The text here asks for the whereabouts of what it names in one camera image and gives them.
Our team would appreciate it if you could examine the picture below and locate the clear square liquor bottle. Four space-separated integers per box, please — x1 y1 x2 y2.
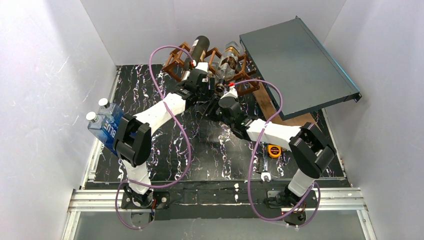
206 71 217 90
215 41 241 93

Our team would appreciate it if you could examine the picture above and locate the dark green wine bottle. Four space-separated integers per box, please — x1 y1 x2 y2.
183 35 210 71

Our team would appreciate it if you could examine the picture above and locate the blue square glass bottle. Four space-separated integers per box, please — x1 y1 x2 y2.
86 111 118 156
97 98 124 131

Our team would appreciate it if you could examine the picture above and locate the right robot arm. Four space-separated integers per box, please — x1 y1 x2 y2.
196 95 337 206

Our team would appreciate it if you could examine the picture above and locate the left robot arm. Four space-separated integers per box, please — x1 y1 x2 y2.
113 69 208 208

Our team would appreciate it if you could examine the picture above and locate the brown wooden wine rack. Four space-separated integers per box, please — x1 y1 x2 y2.
161 42 257 84

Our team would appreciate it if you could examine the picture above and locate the brown wooden board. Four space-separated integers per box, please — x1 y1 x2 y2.
252 82 323 130

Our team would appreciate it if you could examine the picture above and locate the black comb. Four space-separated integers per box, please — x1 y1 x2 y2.
254 155 263 174

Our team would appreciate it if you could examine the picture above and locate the orange tape measure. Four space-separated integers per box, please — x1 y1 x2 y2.
266 144 282 159

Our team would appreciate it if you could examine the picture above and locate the silver wrench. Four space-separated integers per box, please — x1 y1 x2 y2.
260 155 272 182

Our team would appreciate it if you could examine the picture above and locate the dark grey flat box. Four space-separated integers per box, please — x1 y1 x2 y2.
239 17 362 120

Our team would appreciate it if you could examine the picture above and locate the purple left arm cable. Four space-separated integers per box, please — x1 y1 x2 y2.
114 45 196 231

